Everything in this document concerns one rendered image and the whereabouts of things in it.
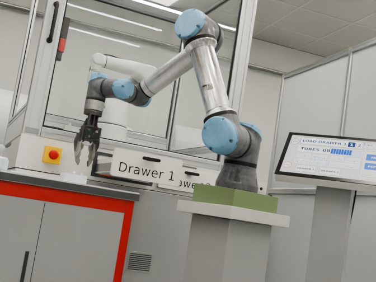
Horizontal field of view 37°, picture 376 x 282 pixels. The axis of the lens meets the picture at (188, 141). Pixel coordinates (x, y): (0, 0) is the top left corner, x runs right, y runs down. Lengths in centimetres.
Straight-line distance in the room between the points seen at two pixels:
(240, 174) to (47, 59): 106
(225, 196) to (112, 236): 41
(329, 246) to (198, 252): 90
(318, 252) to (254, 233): 80
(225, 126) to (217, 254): 41
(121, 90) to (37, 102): 50
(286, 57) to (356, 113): 281
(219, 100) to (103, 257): 65
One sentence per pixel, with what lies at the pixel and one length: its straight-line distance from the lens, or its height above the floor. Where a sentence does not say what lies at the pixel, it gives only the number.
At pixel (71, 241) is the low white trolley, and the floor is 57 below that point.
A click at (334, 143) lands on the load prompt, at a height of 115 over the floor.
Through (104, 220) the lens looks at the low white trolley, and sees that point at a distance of 192.
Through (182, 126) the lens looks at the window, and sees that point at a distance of 267.
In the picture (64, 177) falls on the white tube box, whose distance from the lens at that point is 214.
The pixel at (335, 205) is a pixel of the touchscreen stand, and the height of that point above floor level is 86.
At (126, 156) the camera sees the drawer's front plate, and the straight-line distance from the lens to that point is 220.
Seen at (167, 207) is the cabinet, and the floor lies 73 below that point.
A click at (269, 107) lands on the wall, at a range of 639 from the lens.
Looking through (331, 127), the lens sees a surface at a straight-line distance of 413.
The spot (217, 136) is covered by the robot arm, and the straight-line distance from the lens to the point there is 179.
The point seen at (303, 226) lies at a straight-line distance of 424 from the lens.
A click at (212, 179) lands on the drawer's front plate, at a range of 268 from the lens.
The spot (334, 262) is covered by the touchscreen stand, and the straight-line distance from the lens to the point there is 265.
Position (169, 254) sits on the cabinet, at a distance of 264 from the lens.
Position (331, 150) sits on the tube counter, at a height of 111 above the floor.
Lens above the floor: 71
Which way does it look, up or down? 8 degrees up
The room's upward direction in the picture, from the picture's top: 9 degrees clockwise
